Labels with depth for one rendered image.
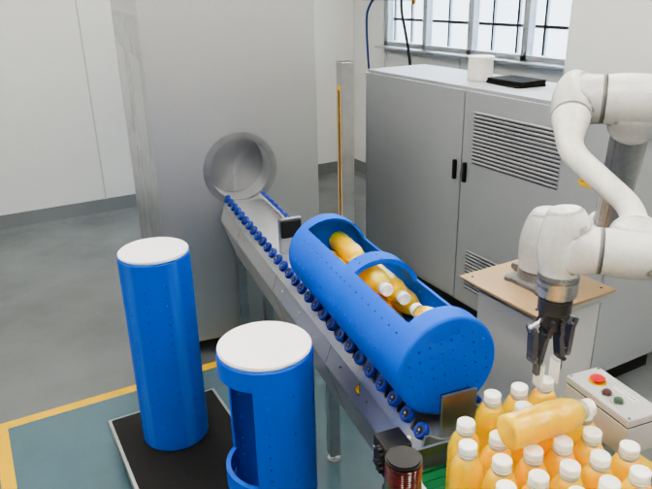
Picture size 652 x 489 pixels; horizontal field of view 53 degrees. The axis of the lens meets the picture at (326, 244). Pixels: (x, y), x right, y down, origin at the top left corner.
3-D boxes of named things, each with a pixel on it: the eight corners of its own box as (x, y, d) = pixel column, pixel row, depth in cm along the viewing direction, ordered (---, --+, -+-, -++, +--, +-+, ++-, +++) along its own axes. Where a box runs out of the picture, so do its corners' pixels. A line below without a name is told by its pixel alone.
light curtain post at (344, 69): (350, 389, 345) (348, 60, 283) (355, 395, 340) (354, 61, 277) (341, 392, 343) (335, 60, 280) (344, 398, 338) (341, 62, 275)
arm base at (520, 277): (531, 264, 245) (532, 250, 243) (577, 284, 227) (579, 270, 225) (494, 275, 237) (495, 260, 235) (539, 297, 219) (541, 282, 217)
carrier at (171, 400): (206, 449, 280) (211, 409, 307) (184, 264, 248) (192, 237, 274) (139, 454, 278) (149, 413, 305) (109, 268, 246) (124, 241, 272)
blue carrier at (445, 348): (364, 271, 251) (353, 203, 239) (499, 392, 175) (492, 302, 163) (296, 294, 243) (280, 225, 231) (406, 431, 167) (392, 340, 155)
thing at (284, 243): (300, 248, 286) (299, 215, 280) (304, 251, 283) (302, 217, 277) (278, 251, 283) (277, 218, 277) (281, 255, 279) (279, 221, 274)
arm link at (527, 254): (518, 256, 238) (523, 199, 230) (570, 261, 232) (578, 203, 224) (515, 274, 224) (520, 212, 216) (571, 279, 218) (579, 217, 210)
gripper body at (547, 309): (560, 285, 151) (555, 320, 155) (530, 292, 148) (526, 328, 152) (582, 299, 145) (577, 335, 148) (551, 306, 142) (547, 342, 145)
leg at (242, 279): (251, 356, 379) (244, 257, 356) (254, 361, 374) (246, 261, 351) (242, 358, 377) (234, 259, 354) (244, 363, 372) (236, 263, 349)
